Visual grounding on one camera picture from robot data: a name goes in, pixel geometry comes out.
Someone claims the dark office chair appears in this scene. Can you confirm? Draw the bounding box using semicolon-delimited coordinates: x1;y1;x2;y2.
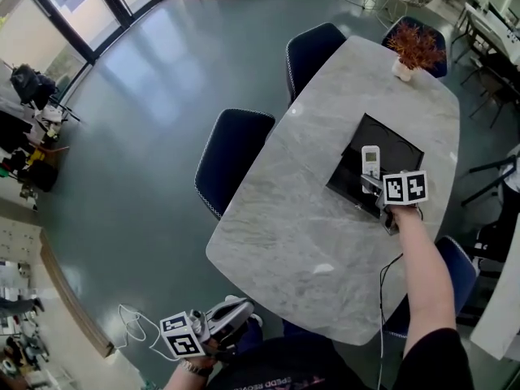
461;53;520;129

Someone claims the person's left hand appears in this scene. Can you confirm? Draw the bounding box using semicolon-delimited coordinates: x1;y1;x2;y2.
188;339;223;367

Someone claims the white board panel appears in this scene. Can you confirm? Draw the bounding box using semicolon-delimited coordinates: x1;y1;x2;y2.
470;233;520;361

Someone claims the white plastic bag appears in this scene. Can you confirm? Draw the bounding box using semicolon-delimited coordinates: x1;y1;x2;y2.
40;107;64;126

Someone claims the person's left forearm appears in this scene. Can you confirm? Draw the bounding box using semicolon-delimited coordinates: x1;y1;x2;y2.
162;374;200;390

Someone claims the dark blue upholstered chair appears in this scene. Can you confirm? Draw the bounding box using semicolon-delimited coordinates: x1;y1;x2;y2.
285;22;348;107
193;107;276;222
381;15;448;79
381;235;479;339

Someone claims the black equipment stack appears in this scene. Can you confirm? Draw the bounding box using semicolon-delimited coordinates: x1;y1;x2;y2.
0;110;36;154

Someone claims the black equipment bag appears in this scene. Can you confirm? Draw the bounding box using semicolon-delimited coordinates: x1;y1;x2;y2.
26;158;60;193

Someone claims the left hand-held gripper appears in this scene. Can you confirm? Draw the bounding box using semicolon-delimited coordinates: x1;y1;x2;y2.
160;298;255;360

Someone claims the black framed glass window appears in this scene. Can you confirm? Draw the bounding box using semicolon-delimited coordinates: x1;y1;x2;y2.
0;0;170;67

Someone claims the white office desk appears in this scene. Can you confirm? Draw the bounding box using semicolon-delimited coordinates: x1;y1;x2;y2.
454;2;520;67

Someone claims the silver wristwatch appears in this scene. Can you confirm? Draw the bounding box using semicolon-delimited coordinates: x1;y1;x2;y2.
178;358;215;378

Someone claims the black metal chair frame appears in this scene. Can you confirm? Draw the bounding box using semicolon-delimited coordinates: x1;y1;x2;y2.
461;154;519;206

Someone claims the person's right forearm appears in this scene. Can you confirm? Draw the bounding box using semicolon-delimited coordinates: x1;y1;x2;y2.
392;207;458;359

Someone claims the black cable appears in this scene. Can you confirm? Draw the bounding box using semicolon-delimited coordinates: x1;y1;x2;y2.
377;252;405;390

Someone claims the black backpack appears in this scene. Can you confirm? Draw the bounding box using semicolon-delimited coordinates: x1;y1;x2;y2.
8;63;58;111

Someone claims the white perforated panel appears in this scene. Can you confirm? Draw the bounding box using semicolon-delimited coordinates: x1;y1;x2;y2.
0;217;44;266

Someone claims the white remote control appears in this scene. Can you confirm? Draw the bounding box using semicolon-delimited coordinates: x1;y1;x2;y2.
361;145;381;195

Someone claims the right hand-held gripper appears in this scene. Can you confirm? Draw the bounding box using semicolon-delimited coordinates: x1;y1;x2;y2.
359;170;430;236

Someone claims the person's black shirt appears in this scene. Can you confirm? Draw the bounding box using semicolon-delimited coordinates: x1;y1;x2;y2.
210;327;475;390

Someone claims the curved wooden edge strip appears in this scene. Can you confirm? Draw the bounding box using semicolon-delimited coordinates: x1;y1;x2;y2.
38;232;115;359

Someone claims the orange plant in white pot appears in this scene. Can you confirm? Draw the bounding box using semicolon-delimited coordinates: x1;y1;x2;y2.
385;20;446;81

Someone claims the black tray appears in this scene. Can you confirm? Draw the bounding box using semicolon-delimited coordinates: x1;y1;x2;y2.
326;112;426;220

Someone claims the white cable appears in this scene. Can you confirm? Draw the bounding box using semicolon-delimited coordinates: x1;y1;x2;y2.
117;303;180;361

